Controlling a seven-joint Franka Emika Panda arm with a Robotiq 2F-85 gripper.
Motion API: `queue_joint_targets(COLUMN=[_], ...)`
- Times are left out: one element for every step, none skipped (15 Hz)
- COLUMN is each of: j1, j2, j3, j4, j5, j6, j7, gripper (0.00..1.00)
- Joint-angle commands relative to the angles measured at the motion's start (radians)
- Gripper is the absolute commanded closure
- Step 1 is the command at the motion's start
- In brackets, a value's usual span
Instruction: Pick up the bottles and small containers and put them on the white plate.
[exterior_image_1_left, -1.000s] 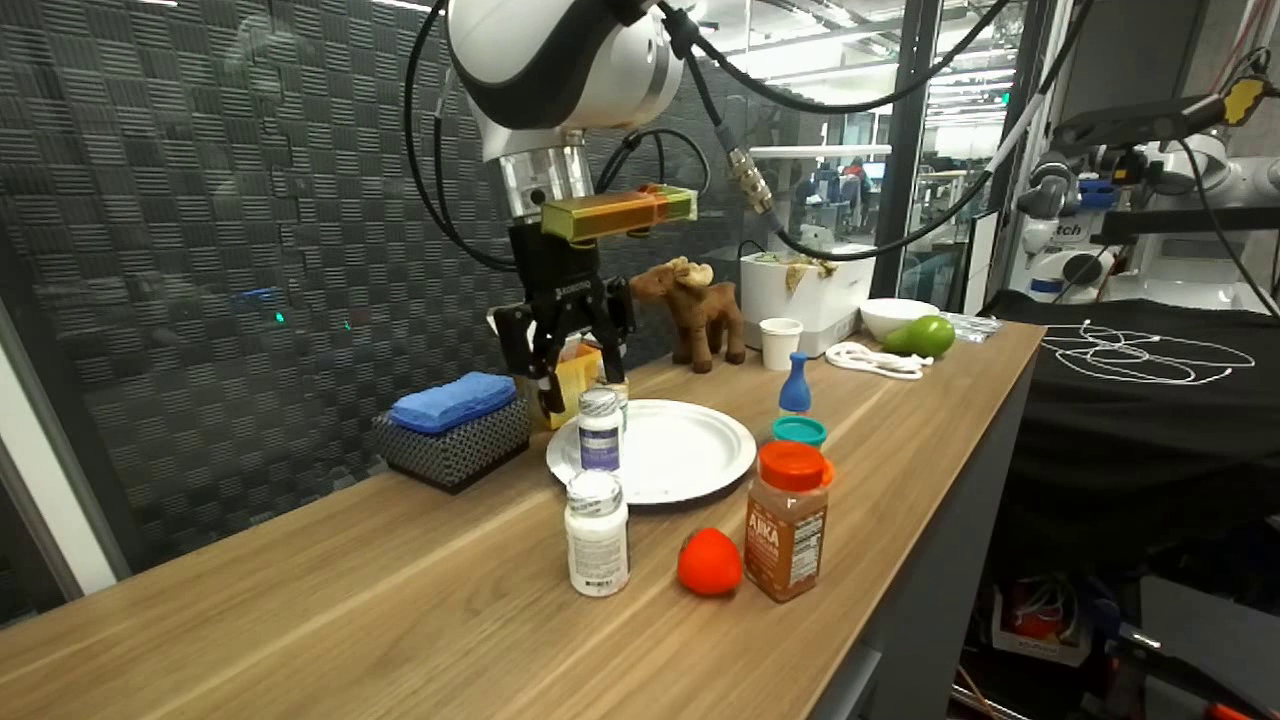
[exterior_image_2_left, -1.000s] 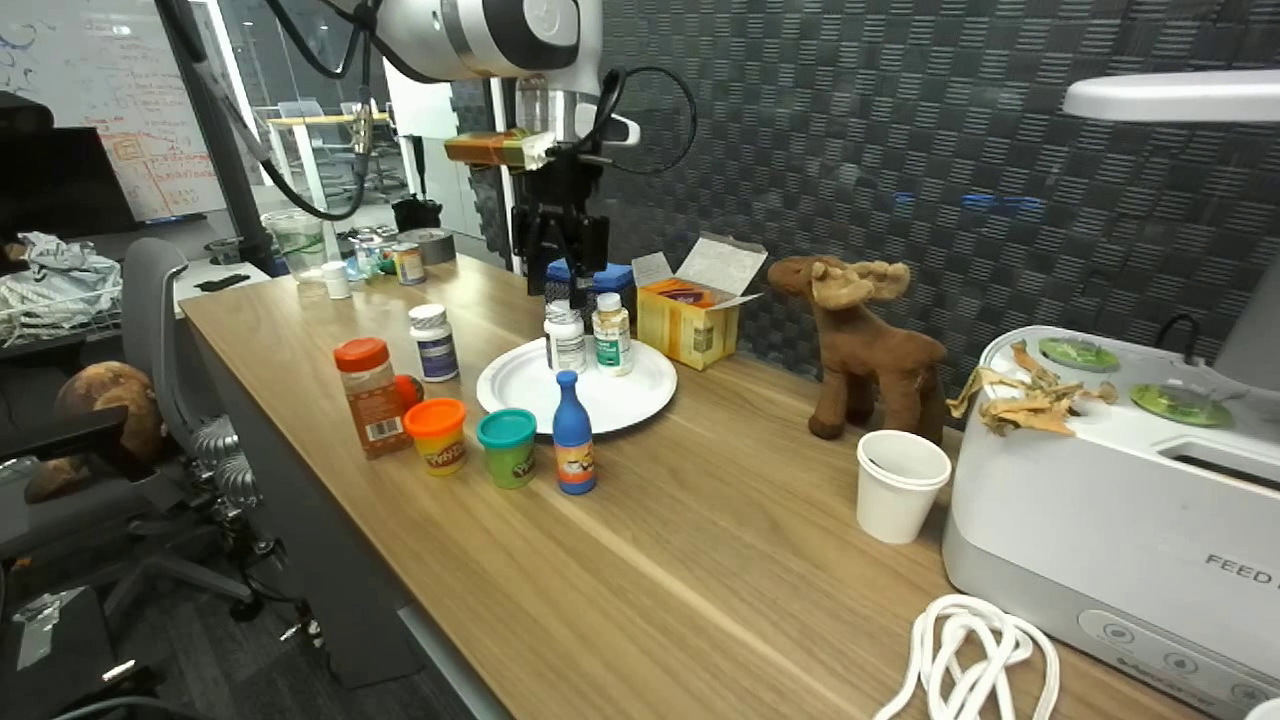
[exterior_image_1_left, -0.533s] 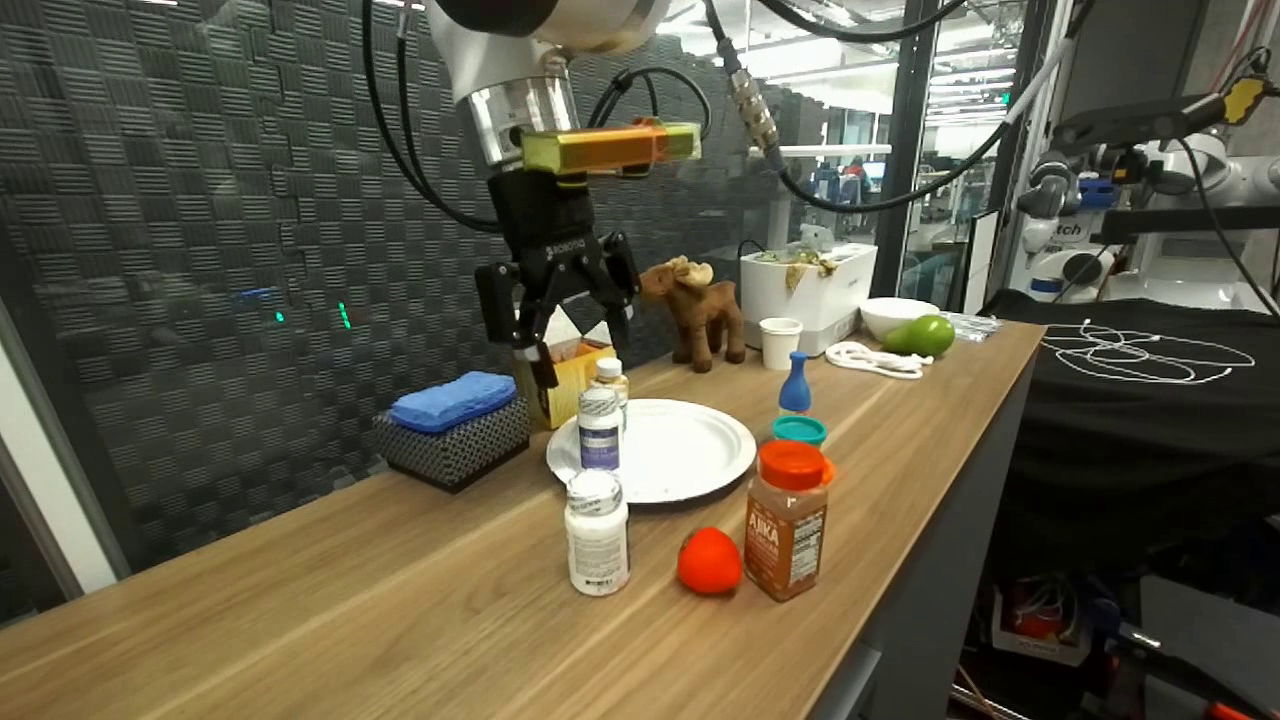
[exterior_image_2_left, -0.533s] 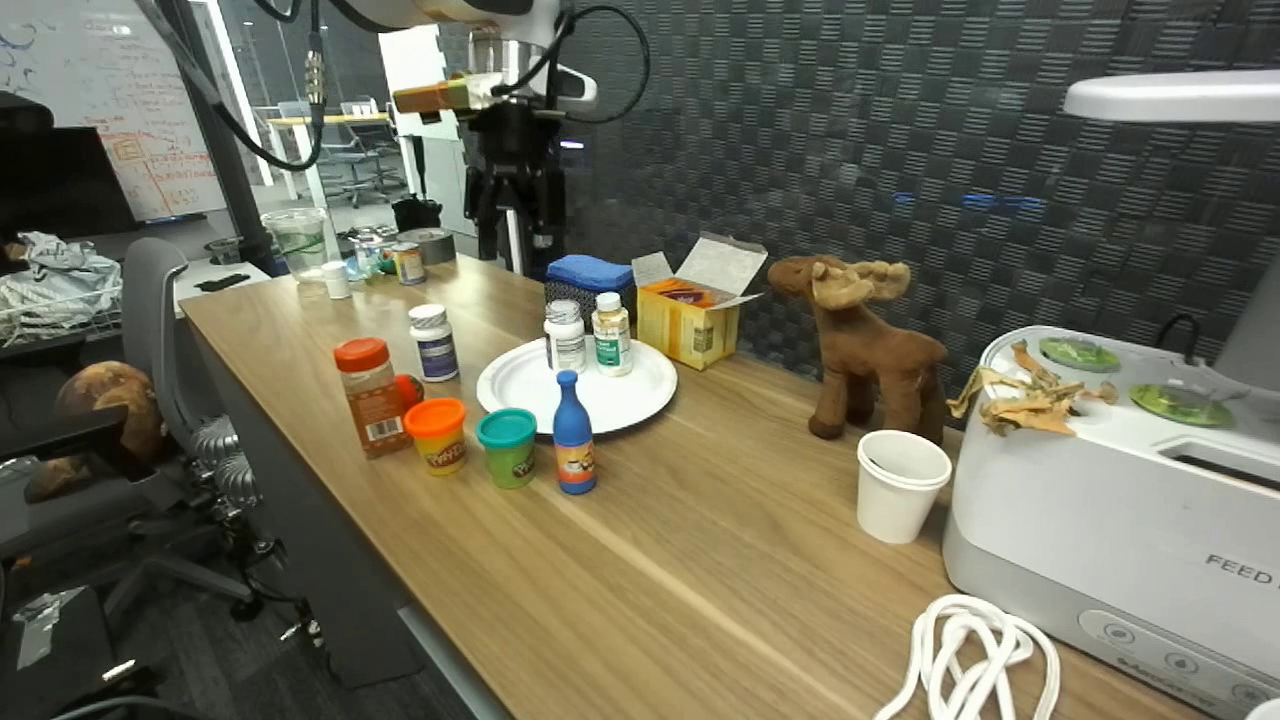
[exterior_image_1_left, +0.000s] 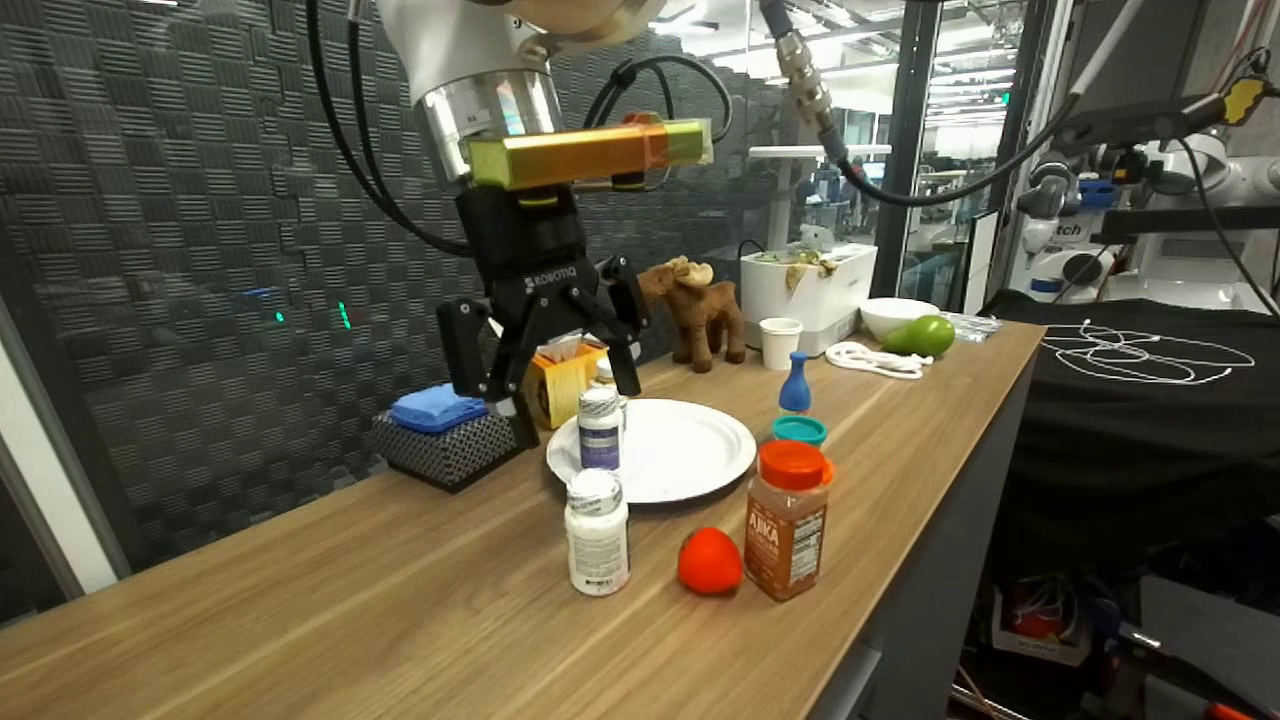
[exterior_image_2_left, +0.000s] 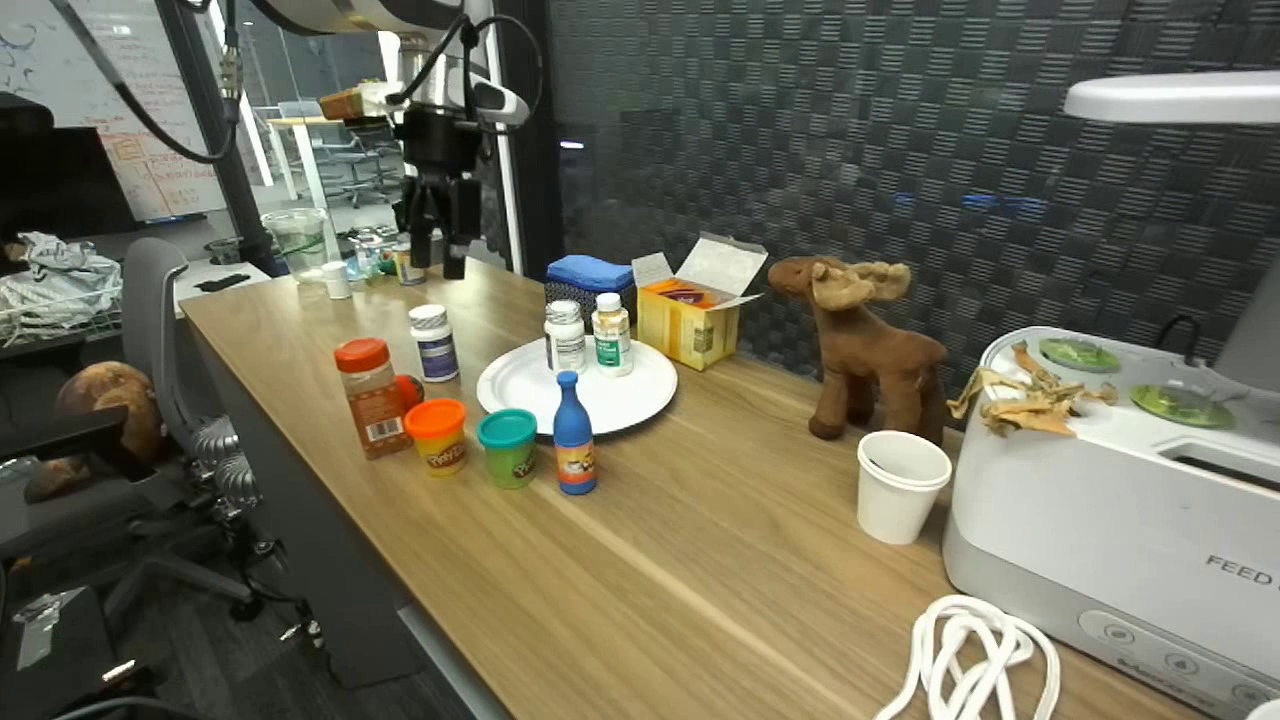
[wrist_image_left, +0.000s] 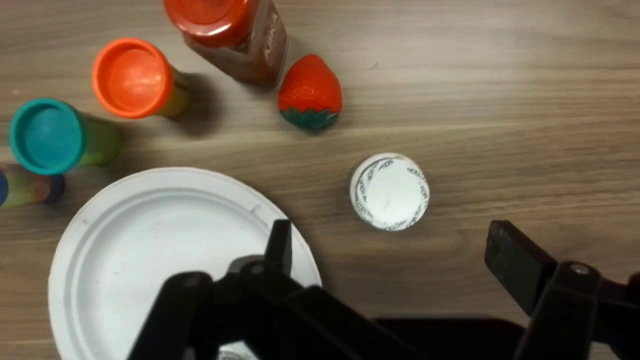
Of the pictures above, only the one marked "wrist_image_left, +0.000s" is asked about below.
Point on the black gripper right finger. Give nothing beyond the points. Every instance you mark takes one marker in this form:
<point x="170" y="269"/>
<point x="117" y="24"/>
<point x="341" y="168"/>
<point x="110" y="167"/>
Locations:
<point x="567" y="312"/>

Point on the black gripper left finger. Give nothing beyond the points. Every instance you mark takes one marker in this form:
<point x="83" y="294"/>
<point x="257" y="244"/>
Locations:
<point x="281" y="312"/>

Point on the white supplement bottle blue label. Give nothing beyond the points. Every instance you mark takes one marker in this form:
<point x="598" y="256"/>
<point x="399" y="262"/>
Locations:
<point x="390" y="193"/>

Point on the orange lid dough can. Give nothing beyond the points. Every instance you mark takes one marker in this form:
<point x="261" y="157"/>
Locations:
<point x="133" y="79"/>

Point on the teal lid dough can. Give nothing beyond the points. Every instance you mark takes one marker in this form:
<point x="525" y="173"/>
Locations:
<point x="46" y="136"/>

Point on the white paper plate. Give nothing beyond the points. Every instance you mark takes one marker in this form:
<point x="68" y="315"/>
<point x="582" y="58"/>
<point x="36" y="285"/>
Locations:
<point x="153" y="240"/>

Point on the red toy strawberry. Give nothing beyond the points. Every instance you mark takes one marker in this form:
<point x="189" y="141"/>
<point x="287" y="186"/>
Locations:
<point x="310" y="90"/>

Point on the blue toy bottle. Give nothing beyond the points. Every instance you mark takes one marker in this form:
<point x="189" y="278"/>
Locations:
<point x="30" y="188"/>

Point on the spice jar orange lid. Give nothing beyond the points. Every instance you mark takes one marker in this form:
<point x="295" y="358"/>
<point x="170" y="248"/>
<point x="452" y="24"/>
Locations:
<point x="227" y="33"/>

